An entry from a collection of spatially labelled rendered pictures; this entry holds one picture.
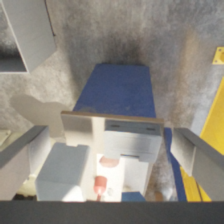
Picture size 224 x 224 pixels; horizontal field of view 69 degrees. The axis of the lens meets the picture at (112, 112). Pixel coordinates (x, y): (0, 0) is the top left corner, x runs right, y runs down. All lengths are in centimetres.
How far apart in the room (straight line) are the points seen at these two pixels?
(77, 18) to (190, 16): 92
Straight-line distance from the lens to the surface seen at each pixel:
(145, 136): 74
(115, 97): 101
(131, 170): 108
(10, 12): 124
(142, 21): 155
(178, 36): 161
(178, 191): 62
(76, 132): 88
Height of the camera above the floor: 153
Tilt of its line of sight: 51 degrees down
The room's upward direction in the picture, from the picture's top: 169 degrees counter-clockwise
